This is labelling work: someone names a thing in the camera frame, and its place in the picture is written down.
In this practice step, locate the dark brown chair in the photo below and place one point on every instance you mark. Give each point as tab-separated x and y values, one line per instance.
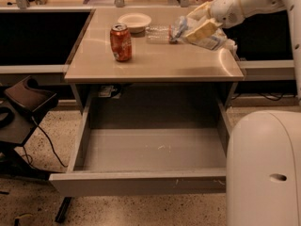
23	109

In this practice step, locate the grey counter cabinet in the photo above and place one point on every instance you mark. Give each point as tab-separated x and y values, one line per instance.
93	62

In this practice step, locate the clear plastic water bottle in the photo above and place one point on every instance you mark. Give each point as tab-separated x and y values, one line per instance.
158	34

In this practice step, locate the orange soda can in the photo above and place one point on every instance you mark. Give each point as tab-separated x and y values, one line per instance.
121	44

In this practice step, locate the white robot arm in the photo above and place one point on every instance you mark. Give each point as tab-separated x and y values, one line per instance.
264	152

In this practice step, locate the grey open drawer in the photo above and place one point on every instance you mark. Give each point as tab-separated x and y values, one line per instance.
134	146

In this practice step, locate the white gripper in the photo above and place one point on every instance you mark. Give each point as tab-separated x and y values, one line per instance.
226	10

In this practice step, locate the blue labelled plastic bottle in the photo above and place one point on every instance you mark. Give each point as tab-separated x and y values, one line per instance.
218	39

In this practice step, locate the white paper bowl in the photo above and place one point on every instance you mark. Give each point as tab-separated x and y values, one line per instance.
136	22

